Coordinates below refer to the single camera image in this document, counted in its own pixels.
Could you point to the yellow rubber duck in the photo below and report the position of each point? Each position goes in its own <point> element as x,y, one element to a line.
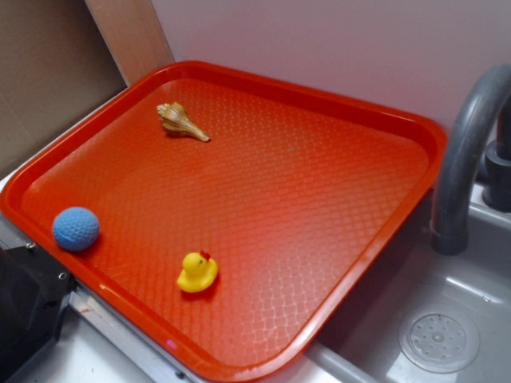
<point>199,272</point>

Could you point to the grey toy sink basin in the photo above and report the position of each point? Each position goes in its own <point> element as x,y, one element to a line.
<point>360,341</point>

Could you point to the blue dimpled ball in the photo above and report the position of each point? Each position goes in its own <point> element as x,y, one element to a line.
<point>75,229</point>

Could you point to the black box device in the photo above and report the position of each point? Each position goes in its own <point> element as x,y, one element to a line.
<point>35,291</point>

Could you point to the beige conch seashell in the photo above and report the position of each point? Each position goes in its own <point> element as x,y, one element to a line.
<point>176,122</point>

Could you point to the round sink drain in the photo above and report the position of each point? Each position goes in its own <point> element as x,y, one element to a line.
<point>438,339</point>

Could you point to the grey curved faucet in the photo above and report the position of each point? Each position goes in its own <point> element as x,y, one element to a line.
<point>474,128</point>

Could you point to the wooden board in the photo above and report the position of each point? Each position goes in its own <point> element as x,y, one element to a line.
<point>134,36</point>

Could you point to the red plastic tray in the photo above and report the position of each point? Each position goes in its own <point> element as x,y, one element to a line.
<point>294,196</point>

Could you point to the dark grey faucet handle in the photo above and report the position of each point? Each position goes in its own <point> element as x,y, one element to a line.
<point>496,193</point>

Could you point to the brown cardboard panel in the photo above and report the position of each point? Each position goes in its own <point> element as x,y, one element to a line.
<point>55,69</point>

